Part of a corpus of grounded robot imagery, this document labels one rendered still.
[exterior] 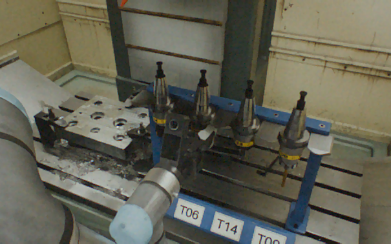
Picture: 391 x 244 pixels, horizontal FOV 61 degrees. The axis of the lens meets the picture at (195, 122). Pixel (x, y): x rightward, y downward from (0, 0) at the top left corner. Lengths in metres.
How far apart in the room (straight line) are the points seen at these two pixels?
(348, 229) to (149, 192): 0.60
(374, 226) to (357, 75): 0.77
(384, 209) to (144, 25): 1.13
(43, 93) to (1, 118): 1.56
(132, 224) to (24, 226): 0.27
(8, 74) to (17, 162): 1.71
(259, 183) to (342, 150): 0.82
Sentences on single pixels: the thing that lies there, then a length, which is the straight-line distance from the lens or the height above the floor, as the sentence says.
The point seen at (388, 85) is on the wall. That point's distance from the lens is 1.74.
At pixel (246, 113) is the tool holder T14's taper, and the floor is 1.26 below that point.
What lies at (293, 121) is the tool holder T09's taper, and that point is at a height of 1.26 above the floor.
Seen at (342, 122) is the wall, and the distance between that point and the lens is 1.85.
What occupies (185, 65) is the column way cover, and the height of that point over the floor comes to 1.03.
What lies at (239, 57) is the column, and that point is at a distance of 1.37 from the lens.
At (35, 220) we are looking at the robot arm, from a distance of 0.37.
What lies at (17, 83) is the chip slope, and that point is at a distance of 2.03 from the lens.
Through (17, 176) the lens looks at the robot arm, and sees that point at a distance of 0.37.
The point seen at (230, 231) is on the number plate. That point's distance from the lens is 0.91.
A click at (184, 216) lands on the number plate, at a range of 0.94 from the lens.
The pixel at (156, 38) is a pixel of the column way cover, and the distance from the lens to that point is 1.46.
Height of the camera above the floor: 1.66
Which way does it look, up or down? 36 degrees down
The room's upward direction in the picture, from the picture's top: straight up
